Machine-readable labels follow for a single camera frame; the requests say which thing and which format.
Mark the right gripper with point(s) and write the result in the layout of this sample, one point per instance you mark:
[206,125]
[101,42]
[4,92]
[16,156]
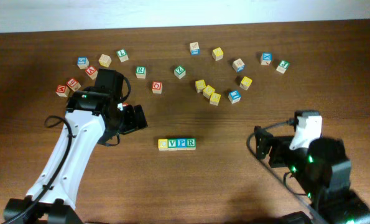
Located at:
[270,149]

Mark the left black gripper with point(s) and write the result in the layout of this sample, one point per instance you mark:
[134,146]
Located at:
[135,116]

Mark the yellow C block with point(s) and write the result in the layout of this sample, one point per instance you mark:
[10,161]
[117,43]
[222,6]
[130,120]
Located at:
[163,144]

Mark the green V block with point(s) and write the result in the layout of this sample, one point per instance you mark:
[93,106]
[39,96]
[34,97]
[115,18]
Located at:
[172,144]

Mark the blue P block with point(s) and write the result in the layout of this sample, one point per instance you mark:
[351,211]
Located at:
[181,144]

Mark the green r block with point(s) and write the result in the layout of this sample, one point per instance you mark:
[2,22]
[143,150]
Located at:
[191,144]
[141,72]

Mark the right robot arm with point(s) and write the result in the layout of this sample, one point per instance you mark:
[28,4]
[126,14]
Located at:
[320,166]

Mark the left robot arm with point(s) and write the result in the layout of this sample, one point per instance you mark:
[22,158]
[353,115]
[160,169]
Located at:
[93,117]

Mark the red O block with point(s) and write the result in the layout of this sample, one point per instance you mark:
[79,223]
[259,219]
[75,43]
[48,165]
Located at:
[157,87]

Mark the red A block far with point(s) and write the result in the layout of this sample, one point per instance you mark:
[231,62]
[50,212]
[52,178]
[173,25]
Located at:
[92,72]

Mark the green L block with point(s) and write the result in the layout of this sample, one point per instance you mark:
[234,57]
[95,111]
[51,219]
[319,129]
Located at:
[122,55]

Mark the plain wooden block left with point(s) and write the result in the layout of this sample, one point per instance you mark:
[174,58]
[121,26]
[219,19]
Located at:
[105,60]

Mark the green Z block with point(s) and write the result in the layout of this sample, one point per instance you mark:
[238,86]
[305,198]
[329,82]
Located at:
[179,72]

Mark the red 9 block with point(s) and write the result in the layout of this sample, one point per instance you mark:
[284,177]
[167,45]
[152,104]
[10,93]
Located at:
[73,84]

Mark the blue I block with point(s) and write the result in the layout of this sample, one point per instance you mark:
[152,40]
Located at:
[234,96]

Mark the blue S block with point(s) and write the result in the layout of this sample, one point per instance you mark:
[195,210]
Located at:
[82,62]

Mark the yellow cluster block left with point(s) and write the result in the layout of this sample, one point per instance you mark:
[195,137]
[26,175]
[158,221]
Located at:
[200,86]

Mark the yellow cluster block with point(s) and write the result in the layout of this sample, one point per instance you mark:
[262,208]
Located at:
[200,86]
[208,91]

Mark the red M block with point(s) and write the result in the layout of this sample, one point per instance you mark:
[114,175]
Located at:
[62,90]

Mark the yellow block right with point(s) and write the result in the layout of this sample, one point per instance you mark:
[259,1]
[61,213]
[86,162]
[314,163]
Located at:
[245,83]

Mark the yellow cluster block middle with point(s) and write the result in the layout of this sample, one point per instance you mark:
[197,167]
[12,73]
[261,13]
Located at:
[208,91]

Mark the yellow G block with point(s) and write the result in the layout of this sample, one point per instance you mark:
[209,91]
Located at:
[215,99]

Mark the green J block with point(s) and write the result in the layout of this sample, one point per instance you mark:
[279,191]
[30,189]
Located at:
[283,66]

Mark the blue sided block top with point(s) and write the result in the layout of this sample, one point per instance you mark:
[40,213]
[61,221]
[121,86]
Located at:
[194,48]

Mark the blue X block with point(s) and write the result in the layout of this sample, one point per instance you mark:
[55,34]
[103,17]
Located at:
[266,58]

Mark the blue D sided block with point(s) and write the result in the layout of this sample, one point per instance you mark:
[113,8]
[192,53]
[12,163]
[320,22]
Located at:
[238,65]

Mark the yellow block top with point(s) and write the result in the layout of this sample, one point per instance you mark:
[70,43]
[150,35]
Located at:
[217,54]

